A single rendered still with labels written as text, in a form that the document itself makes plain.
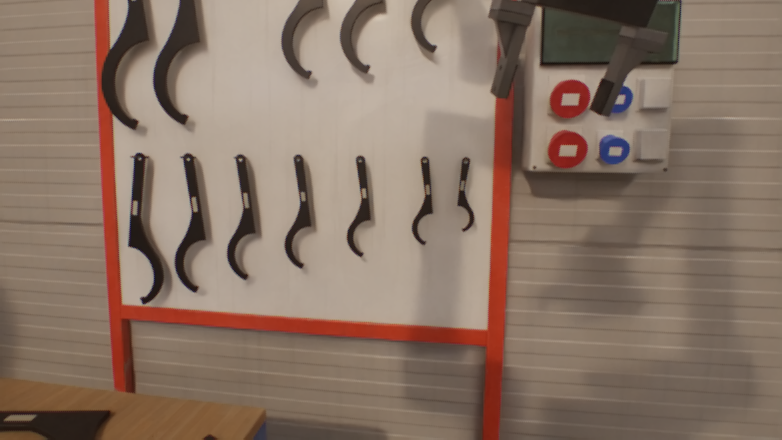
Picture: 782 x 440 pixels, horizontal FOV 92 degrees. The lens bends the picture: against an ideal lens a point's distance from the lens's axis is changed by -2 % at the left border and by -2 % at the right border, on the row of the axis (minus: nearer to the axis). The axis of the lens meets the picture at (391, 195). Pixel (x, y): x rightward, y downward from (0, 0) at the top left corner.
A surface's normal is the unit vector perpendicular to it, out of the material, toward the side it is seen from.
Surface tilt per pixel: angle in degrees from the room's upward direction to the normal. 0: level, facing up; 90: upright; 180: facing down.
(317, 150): 90
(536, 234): 90
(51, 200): 90
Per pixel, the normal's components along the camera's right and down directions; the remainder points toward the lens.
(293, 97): -0.12, 0.08
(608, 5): 0.07, 0.48
